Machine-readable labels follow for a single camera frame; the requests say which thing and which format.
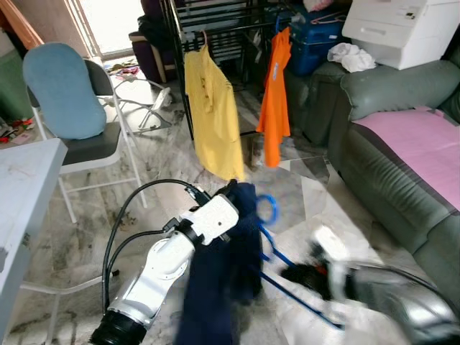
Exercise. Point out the white and green cabinet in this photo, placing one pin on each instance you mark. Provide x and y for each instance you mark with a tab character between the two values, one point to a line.
11	86

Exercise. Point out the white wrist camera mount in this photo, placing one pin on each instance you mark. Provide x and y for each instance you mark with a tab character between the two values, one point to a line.
212	218
329	244

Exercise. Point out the blue storage box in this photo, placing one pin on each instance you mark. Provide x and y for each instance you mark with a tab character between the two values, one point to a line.
313	47

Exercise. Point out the dark green leather sofa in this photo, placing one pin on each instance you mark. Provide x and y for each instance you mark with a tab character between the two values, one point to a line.
388	180

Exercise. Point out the pink slipper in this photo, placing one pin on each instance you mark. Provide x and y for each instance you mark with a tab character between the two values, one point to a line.
126	68

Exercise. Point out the pink mat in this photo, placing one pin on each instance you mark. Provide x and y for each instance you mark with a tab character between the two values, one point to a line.
424	151

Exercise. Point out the folding chair black seat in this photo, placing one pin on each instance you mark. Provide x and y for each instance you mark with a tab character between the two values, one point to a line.
93	147

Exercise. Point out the white tubular metal stand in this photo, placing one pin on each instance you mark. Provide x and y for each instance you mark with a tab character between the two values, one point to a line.
154	100

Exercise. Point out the black metal drying rack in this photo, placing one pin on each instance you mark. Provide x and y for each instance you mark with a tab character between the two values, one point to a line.
176	57

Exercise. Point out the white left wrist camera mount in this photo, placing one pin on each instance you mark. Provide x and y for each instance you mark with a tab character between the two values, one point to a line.
212	218

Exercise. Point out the blue plastic hanger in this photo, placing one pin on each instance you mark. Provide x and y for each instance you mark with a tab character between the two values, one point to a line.
277	25
316	310

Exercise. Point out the white crumpled cloth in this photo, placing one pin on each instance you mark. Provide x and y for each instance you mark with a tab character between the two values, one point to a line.
352	57

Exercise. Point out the white printer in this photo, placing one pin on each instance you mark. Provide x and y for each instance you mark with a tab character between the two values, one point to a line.
402	32

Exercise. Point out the yellow polo shirt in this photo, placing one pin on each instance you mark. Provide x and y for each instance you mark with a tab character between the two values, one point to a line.
215	122

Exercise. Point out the blue grey cushion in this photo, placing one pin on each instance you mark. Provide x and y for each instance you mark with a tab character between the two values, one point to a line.
65	93

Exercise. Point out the orange wooden board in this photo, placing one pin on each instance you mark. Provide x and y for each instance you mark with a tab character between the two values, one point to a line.
18	21

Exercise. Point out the navy blue garment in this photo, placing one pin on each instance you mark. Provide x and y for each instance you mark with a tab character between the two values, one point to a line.
215	287

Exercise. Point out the white plastic folding table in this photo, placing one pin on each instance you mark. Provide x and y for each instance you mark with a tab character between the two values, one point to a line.
29	187

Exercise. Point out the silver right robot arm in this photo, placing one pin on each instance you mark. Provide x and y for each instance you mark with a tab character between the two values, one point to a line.
395	302

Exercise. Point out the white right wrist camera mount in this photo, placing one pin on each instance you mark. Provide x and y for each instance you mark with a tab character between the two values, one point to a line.
329	244

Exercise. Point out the pink plastic hanger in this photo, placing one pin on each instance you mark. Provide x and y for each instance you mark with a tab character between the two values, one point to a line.
204	39

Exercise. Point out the orange t-shirt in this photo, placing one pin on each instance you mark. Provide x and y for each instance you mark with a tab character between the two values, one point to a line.
274	108

